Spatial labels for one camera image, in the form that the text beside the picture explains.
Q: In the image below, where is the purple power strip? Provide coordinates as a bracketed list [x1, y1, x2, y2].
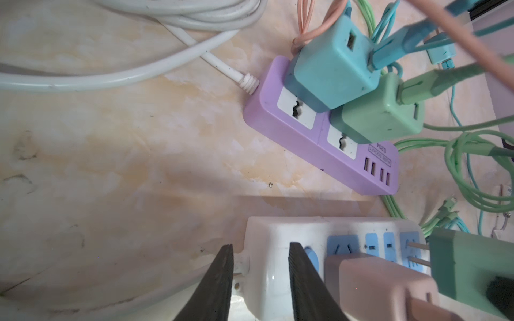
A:
[243, 56, 400, 196]

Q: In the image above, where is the aqua charging cable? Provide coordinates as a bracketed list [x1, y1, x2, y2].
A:
[423, 31, 487, 237]

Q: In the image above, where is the pink charging cable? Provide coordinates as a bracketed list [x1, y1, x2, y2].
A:
[290, 0, 514, 93]

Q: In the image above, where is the light green charging cable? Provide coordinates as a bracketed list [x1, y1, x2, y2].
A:
[353, 0, 514, 219]

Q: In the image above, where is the light green charger plug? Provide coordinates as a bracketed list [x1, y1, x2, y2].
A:
[406, 227, 514, 320]
[329, 73, 425, 144]

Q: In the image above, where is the white coiled power cord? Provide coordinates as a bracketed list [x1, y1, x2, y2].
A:
[0, 0, 269, 321]

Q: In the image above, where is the white blue power strip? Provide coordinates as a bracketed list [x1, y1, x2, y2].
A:
[232, 216, 432, 321]

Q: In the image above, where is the teal charger plug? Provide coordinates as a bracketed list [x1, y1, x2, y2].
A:
[284, 14, 380, 113]

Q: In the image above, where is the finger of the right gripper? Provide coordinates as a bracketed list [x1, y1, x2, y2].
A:
[486, 276, 513, 319]

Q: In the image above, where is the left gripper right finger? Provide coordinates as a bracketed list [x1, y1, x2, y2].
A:
[288, 242, 349, 321]

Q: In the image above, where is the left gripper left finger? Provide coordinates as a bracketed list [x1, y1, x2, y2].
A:
[175, 244, 234, 320]

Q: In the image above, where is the pink charger plug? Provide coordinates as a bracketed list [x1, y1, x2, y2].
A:
[324, 253, 462, 320]

